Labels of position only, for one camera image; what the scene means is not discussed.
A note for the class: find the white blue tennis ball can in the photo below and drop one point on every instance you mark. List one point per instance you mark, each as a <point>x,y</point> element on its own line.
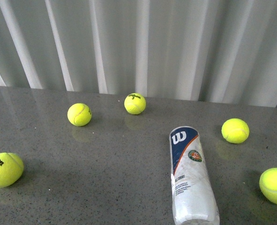
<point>193,200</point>

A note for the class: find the tennis ball Wilson 3 print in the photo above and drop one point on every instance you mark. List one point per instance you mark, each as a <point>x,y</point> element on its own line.
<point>135,103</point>

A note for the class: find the tennis ball with seam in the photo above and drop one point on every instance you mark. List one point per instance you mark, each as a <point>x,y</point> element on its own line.
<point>79,114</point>

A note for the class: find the plain tennis ball right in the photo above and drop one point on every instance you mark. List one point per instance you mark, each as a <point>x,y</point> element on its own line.
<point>235,131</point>

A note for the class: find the tennis ball far left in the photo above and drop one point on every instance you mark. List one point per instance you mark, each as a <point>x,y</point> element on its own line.
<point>11,168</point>

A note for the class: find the tennis ball Roland Garros print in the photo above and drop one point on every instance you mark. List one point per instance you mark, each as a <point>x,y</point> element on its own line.
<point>268,184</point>

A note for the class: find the white pleated curtain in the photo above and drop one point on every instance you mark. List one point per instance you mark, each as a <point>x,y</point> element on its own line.
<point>222,51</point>

